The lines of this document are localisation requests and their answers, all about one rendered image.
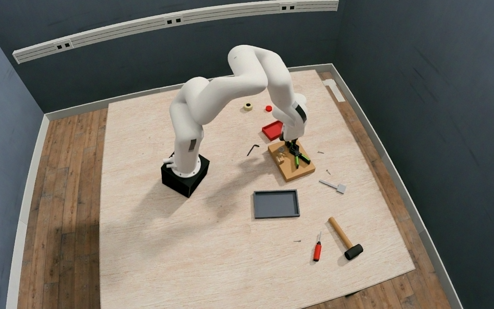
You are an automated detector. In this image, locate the black spring clamp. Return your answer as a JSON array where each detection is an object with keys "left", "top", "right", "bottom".
[{"left": 289, "top": 142, "right": 311, "bottom": 169}]

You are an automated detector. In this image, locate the black-headed mallet with wooden handle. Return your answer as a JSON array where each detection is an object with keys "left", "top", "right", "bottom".
[{"left": 328, "top": 217, "right": 363, "bottom": 260}]

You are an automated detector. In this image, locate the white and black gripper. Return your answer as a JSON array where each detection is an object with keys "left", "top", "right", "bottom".
[{"left": 279, "top": 124, "right": 305, "bottom": 148}]

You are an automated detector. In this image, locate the red open tray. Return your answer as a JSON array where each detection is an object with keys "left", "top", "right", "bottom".
[{"left": 262, "top": 120, "right": 283, "bottom": 141}]

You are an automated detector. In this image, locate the light brown wooden bench board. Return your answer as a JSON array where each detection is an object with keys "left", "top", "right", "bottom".
[{"left": 268, "top": 140, "right": 316, "bottom": 183}]

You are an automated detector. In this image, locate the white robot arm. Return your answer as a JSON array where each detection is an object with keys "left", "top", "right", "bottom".
[{"left": 163, "top": 45, "right": 308, "bottom": 178}]

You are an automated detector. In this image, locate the red-handled screwdriver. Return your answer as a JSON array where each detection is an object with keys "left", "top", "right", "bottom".
[{"left": 313, "top": 231, "right": 322, "bottom": 261}]

